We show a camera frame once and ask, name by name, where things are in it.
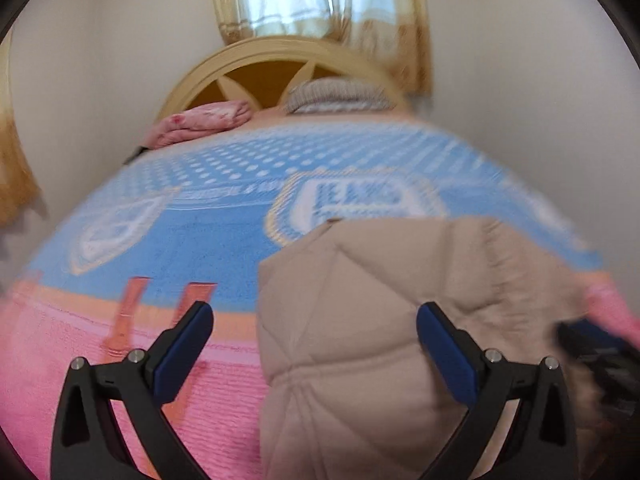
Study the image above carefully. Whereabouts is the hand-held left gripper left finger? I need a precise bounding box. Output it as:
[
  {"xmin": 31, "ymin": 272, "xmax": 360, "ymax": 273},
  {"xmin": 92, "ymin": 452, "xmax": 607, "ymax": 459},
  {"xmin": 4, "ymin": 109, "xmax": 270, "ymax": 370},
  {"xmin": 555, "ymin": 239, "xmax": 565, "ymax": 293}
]
[{"xmin": 50, "ymin": 301, "xmax": 215, "ymax": 480}]

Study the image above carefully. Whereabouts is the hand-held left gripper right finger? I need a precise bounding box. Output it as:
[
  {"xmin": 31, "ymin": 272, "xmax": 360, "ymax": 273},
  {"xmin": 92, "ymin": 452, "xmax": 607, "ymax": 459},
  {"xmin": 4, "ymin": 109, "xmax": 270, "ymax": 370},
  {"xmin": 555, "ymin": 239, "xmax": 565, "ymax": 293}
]
[{"xmin": 417, "ymin": 301, "xmax": 579, "ymax": 480}]

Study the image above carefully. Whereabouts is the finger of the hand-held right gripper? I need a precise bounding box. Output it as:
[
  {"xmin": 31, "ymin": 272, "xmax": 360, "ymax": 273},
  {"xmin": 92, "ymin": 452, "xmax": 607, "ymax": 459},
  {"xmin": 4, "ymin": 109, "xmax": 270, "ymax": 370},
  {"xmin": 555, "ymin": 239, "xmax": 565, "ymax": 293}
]
[{"xmin": 556, "ymin": 320, "xmax": 637, "ymax": 362}]

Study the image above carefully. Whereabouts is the beige puffer jacket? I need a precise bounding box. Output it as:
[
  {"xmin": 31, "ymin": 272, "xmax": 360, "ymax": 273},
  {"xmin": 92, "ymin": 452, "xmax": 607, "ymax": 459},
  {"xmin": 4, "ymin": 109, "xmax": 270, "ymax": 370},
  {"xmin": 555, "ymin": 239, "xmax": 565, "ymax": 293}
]
[{"xmin": 257, "ymin": 216, "xmax": 617, "ymax": 480}]

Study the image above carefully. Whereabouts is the blue and pink printed blanket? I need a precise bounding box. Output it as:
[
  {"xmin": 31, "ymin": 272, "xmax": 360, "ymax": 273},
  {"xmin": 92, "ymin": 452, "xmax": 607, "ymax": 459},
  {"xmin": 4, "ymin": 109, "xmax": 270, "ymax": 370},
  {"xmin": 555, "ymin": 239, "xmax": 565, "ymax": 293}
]
[{"xmin": 0, "ymin": 110, "xmax": 640, "ymax": 480}]

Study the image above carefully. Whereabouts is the pink floral folded quilt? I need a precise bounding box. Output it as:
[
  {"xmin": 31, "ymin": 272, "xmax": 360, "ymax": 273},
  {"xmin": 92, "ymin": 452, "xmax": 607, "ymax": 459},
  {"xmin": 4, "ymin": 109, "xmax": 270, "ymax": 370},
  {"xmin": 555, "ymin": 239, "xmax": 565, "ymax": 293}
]
[{"xmin": 142, "ymin": 100, "xmax": 251, "ymax": 151}]

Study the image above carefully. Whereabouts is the golden patterned side curtain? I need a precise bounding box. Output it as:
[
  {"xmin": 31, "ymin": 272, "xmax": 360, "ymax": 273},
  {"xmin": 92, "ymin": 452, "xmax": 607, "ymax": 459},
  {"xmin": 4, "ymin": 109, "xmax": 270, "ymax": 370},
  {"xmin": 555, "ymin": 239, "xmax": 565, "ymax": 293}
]
[{"xmin": 0, "ymin": 35, "xmax": 47, "ymax": 233}]

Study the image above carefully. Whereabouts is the striped pillow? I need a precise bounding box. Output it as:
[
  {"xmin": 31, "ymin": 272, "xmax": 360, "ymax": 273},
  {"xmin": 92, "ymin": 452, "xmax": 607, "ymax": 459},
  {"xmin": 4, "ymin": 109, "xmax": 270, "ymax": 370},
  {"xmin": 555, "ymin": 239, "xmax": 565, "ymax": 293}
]
[{"xmin": 282, "ymin": 77, "xmax": 397, "ymax": 117}]

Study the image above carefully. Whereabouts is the cream wooden headboard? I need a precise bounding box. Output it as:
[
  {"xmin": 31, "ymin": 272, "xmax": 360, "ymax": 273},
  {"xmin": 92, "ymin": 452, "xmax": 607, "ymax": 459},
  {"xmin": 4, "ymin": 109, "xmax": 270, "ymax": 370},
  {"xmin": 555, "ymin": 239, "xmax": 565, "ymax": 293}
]
[{"xmin": 159, "ymin": 35, "xmax": 417, "ymax": 122}]

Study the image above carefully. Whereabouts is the beige patterned window curtain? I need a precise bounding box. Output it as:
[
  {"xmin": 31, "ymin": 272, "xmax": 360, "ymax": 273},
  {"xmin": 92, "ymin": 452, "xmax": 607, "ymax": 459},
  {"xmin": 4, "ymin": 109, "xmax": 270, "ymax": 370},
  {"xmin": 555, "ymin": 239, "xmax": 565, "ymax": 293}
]
[{"xmin": 207, "ymin": 0, "xmax": 434, "ymax": 97}]

